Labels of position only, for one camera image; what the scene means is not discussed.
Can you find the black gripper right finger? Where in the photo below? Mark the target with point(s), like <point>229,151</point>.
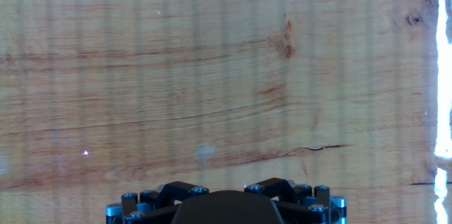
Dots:
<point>282,190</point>

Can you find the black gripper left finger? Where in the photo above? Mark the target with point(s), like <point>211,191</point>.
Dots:
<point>166,191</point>

